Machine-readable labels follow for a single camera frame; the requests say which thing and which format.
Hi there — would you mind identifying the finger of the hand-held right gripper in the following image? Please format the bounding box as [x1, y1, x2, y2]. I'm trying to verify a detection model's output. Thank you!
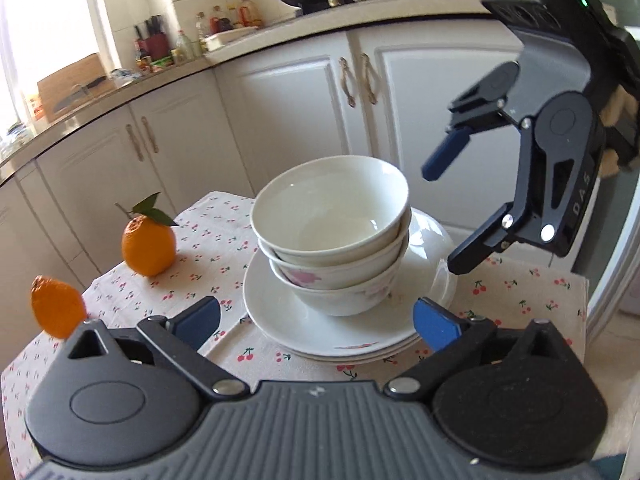
[421, 62, 533, 181]
[447, 203, 526, 276]

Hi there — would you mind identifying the white floral bowl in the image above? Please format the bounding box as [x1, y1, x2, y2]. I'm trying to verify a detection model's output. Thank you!
[251, 156, 412, 256]
[257, 232, 411, 291]
[269, 255, 405, 317]

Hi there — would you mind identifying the kitchen window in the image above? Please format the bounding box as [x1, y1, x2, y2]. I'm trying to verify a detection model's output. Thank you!
[0, 0, 106, 131]

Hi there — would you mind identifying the orange with green leaf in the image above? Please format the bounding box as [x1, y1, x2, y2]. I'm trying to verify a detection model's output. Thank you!
[115, 191, 179, 277]

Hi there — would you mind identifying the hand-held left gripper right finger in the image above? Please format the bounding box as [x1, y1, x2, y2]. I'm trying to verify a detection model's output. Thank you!
[383, 297, 576, 403]

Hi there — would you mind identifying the person's right hand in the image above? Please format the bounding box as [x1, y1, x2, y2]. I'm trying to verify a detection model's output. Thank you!
[600, 86, 632, 178]

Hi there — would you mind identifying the orange with knobbed top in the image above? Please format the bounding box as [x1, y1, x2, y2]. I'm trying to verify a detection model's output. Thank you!
[31, 275, 87, 339]

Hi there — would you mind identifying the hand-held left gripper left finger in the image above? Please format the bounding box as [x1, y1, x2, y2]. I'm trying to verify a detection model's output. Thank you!
[67, 296, 250, 402]

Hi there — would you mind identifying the cherry print tablecloth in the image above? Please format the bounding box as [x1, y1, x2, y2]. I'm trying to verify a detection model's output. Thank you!
[0, 190, 588, 480]

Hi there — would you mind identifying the white rectangular tray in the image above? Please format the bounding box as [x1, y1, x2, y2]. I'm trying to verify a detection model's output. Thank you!
[204, 26, 261, 52]

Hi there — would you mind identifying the wooden cutting board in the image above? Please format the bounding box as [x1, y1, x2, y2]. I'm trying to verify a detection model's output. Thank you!
[37, 54, 108, 122]

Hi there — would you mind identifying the beige kitchen countertop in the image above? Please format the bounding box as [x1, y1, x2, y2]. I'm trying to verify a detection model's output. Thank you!
[0, 0, 506, 181]

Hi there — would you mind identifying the red knife block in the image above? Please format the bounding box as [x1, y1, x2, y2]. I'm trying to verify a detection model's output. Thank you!
[134, 15, 168, 61]

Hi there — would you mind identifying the kitchen knife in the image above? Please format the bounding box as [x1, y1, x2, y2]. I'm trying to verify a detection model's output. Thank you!
[52, 76, 107, 113]

